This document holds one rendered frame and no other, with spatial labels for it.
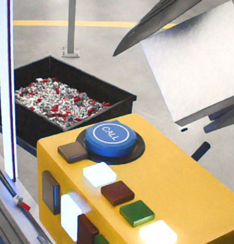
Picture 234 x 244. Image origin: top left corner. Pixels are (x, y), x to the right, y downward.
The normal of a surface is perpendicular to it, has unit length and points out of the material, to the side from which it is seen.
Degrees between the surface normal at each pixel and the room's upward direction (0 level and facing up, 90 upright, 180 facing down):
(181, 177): 0
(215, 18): 55
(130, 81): 0
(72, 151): 0
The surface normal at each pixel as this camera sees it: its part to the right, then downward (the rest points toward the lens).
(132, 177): 0.07, -0.84
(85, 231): -0.84, 0.25
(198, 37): -0.26, -0.08
